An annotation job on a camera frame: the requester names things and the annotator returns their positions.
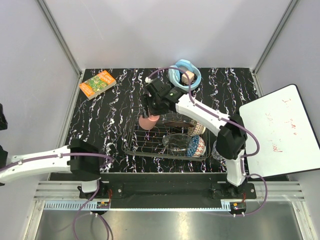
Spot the pink plastic cup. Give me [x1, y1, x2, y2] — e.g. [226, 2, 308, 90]
[138, 115, 160, 131]

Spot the red floral plate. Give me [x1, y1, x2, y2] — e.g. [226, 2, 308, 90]
[164, 121, 195, 128]

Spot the clear glass plate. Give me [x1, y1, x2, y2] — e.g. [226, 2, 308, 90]
[162, 133, 192, 153]

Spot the grey wire dish rack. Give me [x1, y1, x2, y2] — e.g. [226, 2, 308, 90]
[122, 109, 211, 161]

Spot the brown patterned bowl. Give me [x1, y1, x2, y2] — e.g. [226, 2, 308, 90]
[187, 120, 206, 137]

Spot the blue triangle patterned bowl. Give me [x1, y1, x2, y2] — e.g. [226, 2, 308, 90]
[186, 135, 200, 157]

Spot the orange patterned white bowl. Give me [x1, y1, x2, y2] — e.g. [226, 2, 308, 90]
[193, 137, 206, 158]

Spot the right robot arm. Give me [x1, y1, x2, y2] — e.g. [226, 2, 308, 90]
[140, 77, 248, 199]

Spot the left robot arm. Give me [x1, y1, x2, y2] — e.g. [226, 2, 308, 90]
[0, 138, 113, 198]

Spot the beige wooden cube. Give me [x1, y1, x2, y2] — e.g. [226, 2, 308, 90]
[181, 70, 195, 85]

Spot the orange paperback book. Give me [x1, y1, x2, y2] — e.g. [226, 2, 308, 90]
[79, 70, 117, 100]

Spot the clear glass mug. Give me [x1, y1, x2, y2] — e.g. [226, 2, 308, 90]
[211, 141, 225, 162]

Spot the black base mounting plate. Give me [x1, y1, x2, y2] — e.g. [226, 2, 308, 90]
[79, 172, 258, 210]

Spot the white whiteboard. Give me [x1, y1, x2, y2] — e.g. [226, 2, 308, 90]
[239, 84, 320, 177]

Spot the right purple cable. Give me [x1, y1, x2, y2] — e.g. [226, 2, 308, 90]
[146, 66, 270, 217]

